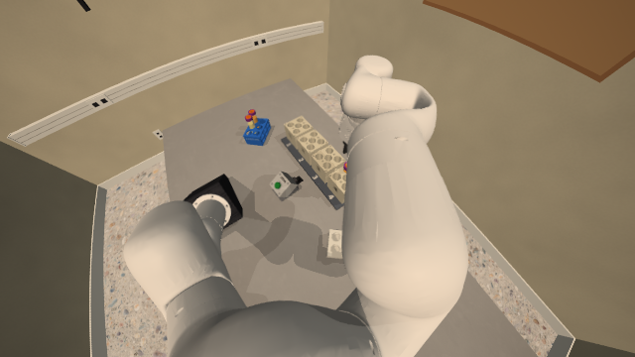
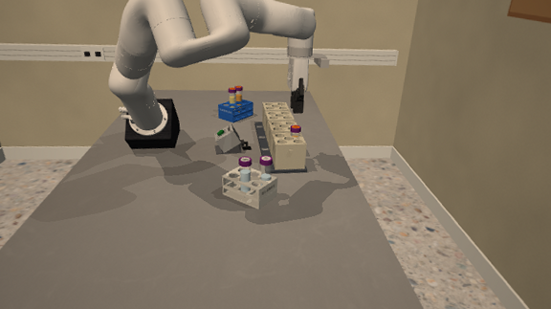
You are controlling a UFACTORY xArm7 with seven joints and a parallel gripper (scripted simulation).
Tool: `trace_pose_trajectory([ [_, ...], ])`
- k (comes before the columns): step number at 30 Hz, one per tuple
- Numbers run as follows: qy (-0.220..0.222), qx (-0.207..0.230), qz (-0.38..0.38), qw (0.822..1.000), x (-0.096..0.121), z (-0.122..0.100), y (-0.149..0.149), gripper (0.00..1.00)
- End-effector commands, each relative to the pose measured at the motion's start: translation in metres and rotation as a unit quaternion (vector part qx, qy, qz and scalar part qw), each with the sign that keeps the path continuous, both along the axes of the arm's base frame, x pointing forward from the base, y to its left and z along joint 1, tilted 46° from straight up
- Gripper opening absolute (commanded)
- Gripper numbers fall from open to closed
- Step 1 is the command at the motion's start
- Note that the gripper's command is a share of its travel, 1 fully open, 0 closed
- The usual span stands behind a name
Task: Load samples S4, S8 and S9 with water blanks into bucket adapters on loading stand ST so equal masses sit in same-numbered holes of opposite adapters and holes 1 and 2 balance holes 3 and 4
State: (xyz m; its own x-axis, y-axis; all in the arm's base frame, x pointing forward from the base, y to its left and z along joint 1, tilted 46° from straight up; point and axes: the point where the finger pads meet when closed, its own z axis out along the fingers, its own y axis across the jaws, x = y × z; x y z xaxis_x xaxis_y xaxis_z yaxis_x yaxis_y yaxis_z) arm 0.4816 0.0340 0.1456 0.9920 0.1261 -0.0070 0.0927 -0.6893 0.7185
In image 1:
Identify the beige bucket adapter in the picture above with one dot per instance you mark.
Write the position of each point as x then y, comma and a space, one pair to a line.
305, 146
336, 183
297, 129
327, 161

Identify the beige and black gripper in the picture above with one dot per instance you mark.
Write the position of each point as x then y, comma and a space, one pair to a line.
346, 128

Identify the blue tube rack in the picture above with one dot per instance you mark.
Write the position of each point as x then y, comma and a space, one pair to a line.
253, 139

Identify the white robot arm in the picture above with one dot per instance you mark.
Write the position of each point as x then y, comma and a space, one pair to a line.
402, 245

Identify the beige tube rack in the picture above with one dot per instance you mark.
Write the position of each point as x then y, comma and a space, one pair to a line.
330, 242

